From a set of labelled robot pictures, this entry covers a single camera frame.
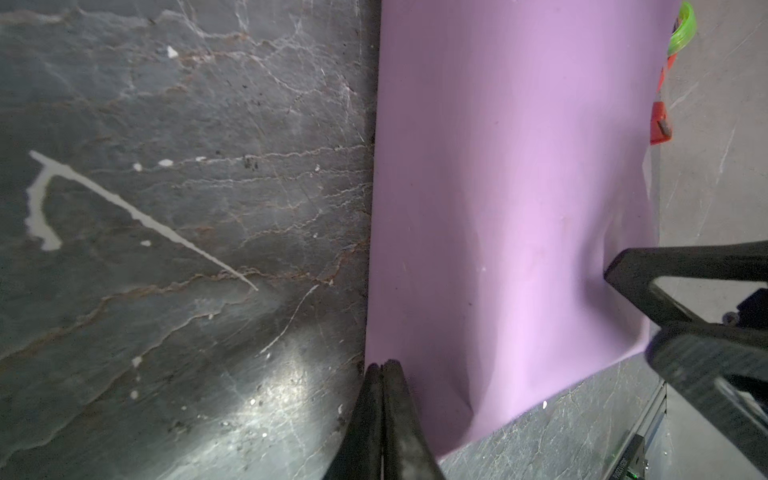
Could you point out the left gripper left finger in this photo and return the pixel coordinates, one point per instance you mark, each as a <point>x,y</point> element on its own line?
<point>360,453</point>

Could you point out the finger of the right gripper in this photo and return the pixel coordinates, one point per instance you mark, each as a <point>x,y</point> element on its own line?
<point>721,371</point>
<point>634,271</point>

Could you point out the pink wrapping paper sheet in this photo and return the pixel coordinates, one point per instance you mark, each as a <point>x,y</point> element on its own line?
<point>508,174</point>

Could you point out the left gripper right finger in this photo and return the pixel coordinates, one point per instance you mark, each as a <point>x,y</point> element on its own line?
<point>406,454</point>

